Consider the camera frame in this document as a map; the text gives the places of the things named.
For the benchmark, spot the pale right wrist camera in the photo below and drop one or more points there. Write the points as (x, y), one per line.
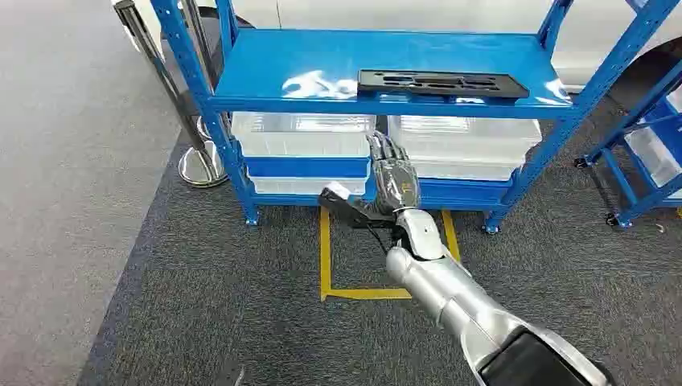
(343, 205)

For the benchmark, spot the yellow floor tape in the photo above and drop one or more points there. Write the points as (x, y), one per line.
(325, 255)

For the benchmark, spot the black plastic plate frame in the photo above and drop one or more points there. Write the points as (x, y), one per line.
(373, 80)

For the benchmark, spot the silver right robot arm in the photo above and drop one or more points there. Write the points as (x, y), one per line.
(458, 298)

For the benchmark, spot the clear plastic storage bin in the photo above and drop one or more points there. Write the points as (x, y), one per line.
(647, 152)
(469, 146)
(298, 185)
(298, 136)

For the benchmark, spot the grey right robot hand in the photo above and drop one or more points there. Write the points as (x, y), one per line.
(395, 178)

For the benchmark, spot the chrome stanchion post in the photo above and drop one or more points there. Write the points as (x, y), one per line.
(200, 32)
(205, 168)

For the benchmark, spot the blue metal shelf rack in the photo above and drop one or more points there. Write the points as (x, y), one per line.
(298, 58)
(663, 114)

